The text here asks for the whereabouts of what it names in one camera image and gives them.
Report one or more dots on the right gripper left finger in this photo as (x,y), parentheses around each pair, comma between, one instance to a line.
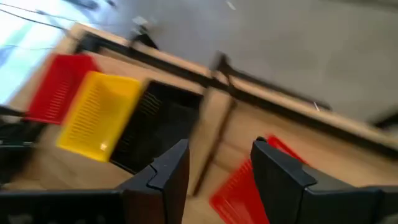
(168,186)

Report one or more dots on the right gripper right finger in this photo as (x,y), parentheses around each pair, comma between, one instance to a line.
(295,199)

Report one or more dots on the red plastic mesh basket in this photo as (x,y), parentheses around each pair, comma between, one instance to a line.
(236,199)
(62,84)

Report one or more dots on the black plastic mesh basket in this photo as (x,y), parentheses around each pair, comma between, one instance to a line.
(161,124)

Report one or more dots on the yellow plastic mesh basket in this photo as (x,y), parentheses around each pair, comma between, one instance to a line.
(99,115)

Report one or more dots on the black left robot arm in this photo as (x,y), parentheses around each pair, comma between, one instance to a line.
(15,155)

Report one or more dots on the black clamp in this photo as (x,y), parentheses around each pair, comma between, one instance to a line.
(144,40)

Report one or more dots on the black metal shelf end frame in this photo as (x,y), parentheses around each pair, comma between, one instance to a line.
(213,146)

